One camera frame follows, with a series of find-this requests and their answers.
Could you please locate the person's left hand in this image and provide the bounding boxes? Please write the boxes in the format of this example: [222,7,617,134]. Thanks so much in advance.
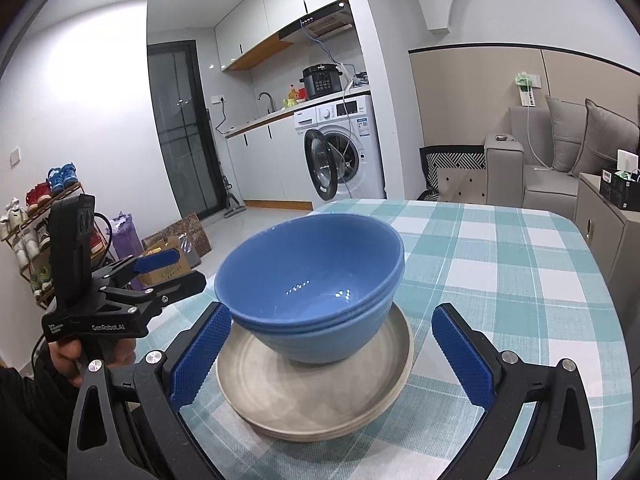
[48,339,136,387]

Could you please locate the wooden shoe rack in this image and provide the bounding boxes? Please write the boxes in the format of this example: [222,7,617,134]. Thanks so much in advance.
[1,162,84,310]

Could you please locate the dark glass door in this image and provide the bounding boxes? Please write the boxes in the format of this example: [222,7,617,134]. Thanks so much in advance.
[148,40,224,220]

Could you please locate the grey sofa cushion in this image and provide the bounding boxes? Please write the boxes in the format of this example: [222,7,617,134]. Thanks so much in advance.
[546,96,587,172]
[570,99,639,178]

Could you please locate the white kitchen counter cabinets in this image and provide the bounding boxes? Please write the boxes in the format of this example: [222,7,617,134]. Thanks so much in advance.
[227,116,314,210]

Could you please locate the grey bedside cabinet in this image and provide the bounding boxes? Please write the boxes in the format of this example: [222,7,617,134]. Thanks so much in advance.
[572,171,640,331]

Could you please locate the yellow cardboard box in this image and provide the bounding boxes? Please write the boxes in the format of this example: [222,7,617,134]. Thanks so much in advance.
[134,235,191,287]

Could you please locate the black box of items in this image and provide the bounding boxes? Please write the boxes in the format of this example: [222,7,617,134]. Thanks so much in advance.
[599,150,640,212]

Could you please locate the dark blue bowl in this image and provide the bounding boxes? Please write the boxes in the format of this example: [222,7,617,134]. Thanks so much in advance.
[215,212,405,298]
[216,260,405,334]

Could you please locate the grey sofa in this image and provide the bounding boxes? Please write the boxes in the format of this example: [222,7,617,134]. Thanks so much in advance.
[485,96,639,219]

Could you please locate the white washing machine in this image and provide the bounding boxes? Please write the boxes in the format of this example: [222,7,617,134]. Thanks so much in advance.
[294,93,386,209]

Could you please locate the black pressure cooker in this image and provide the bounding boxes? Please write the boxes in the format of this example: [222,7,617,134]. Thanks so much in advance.
[299,63,343,100]

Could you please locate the large beige plate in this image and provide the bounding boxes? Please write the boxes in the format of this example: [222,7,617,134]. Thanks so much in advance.
[216,306,414,442]

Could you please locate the kitchen faucet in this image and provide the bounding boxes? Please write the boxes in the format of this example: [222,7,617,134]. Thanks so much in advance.
[257,91,276,114]

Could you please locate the large light blue bowl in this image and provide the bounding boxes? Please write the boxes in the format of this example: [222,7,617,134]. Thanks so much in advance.
[248,297,393,364]

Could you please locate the teal checkered tablecloth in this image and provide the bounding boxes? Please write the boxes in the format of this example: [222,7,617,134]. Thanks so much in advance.
[114,198,629,480]

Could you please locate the wall socket with charger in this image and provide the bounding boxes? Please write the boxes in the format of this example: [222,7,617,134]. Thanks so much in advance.
[514,72,541,107]

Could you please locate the purple bag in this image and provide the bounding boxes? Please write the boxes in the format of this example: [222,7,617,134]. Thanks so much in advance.
[112,212,143,259]

